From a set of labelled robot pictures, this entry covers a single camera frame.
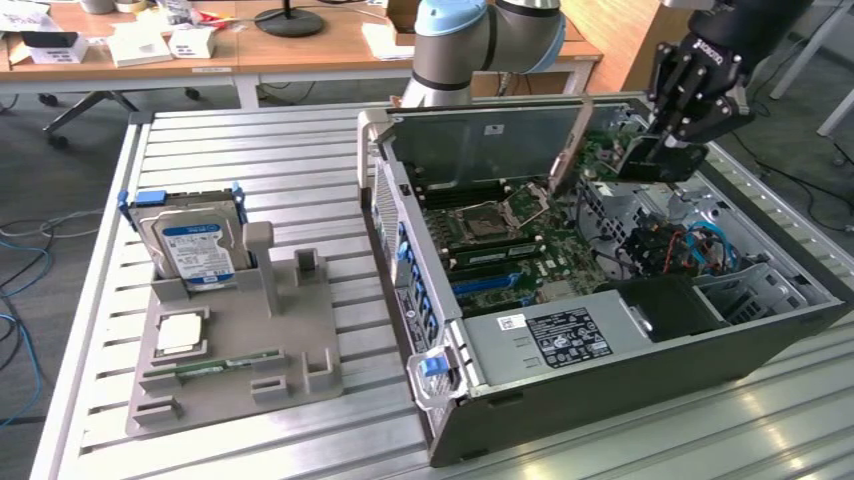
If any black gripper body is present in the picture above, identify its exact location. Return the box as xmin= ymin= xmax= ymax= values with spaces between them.
xmin=684 ymin=0 xmax=816 ymax=89

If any green graphics card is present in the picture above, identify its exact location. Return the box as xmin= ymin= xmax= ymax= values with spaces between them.
xmin=547 ymin=93 xmax=710 ymax=195

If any wooden cabinet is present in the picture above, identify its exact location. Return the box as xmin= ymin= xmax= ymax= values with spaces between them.
xmin=586 ymin=0 xmax=766 ymax=116

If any metal drive cage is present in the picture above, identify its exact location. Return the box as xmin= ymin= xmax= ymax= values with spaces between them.
xmin=576 ymin=177 xmax=675 ymax=241

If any metal socket cover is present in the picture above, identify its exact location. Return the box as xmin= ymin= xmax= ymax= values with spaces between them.
xmin=503 ymin=182 xmax=555 ymax=226

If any metal disk bay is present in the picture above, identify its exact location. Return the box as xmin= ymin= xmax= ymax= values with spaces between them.
xmin=692 ymin=263 xmax=812 ymax=326

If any black RAM slot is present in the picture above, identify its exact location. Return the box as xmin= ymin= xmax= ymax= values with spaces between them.
xmin=417 ymin=180 xmax=506 ymax=200
xmin=423 ymin=189 xmax=512 ymax=210

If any CPU socket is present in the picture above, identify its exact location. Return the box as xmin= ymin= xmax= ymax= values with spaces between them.
xmin=452 ymin=202 xmax=515 ymax=246

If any white paper stack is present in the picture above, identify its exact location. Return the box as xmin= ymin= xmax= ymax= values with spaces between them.
xmin=361 ymin=22 xmax=416 ymax=61

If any green RAM stick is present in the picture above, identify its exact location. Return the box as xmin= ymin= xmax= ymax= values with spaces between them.
xmin=143 ymin=349 xmax=285 ymax=380
xmin=452 ymin=242 xmax=543 ymax=270

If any long black expansion slot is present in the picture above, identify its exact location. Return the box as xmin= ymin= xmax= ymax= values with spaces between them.
xmin=445 ymin=263 xmax=515 ymax=282

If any blue expansion slot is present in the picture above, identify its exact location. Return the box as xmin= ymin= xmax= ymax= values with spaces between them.
xmin=452 ymin=272 xmax=528 ymax=297

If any wooden top desk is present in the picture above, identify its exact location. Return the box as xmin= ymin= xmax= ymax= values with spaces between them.
xmin=0 ymin=0 xmax=240 ymax=95
xmin=236 ymin=0 xmax=606 ymax=96

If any black monitor stand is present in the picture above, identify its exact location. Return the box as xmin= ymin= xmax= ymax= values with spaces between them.
xmin=252 ymin=0 xmax=327 ymax=37

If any grey power supply unit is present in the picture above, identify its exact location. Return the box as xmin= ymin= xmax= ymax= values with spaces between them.
xmin=459 ymin=289 xmax=652 ymax=389

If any black open PC case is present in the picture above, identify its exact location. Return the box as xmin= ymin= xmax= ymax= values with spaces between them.
xmin=356 ymin=89 xmax=854 ymax=469

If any white labelled box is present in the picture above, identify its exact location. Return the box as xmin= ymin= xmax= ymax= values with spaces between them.
xmin=168 ymin=27 xmax=219 ymax=60

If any hard disk with blue caddy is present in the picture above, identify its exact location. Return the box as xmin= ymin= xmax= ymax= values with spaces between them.
xmin=117 ymin=182 xmax=255 ymax=294

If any flat white box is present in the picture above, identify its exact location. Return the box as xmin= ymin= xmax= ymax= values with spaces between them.
xmin=108 ymin=22 xmax=176 ymax=69

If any grey parts rack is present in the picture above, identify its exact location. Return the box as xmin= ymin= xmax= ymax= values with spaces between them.
xmin=125 ymin=221 xmax=348 ymax=440

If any black chair base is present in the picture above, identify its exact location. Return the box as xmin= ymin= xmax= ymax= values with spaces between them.
xmin=39 ymin=88 xmax=145 ymax=149

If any silver CPU chip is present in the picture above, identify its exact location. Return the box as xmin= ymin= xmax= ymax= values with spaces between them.
xmin=153 ymin=313 xmax=209 ymax=357

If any white box with black lid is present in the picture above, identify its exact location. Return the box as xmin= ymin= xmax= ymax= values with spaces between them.
xmin=17 ymin=30 xmax=89 ymax=65

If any white table frame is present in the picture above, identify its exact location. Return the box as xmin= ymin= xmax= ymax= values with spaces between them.
xmin=766 ymin=0 xmax=854 ymax=137

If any blue wire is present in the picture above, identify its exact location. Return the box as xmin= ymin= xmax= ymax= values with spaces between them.
xmin=686 ymin=219 xmax=739 ymax=277

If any black and red wire bundle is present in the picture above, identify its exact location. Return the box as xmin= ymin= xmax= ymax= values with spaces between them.
xmin=623 ymin=222 xmax=692 ymax=279

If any grey floor cable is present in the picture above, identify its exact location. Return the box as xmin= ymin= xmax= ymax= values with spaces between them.
xmin=0 ymin=208 xmax=101 ymax=240

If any blue floor cable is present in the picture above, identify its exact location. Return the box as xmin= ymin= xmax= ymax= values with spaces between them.
xmin=0 ymin=238 xmax=52 ymax=429

